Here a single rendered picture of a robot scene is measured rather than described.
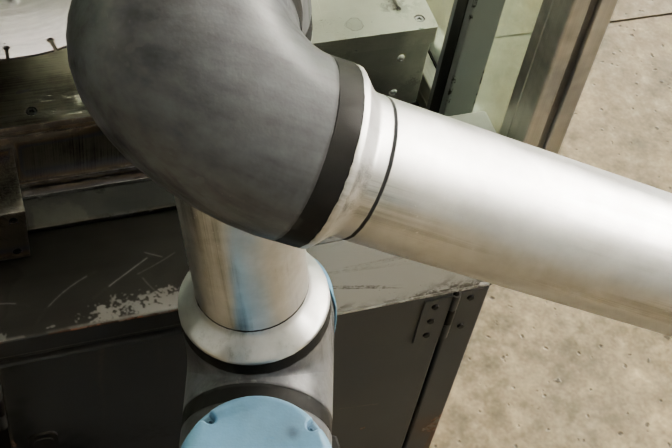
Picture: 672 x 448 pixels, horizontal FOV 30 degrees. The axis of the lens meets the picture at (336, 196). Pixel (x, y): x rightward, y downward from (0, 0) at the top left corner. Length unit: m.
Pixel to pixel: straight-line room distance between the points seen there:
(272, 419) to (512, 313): 1.34
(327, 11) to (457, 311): 0.38
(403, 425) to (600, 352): 0.65
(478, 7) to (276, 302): 0.42
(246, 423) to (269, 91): 0.39
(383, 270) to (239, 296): 0.34
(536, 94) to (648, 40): 1.63
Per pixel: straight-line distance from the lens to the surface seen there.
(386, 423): 1.63
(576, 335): 2.22
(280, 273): 0.87
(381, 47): 1.30
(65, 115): 1.25
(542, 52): 1.13
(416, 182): 0.60
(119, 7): 0.59
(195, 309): 0.94
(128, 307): 1.23
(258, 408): 0.91
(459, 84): 1.27
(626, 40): 2.75
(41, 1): 1.22
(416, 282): 1.24
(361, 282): 1.20
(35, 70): 1.29
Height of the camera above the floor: 1.77
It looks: 50 degrees down
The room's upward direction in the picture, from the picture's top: 11 degrees clockwise
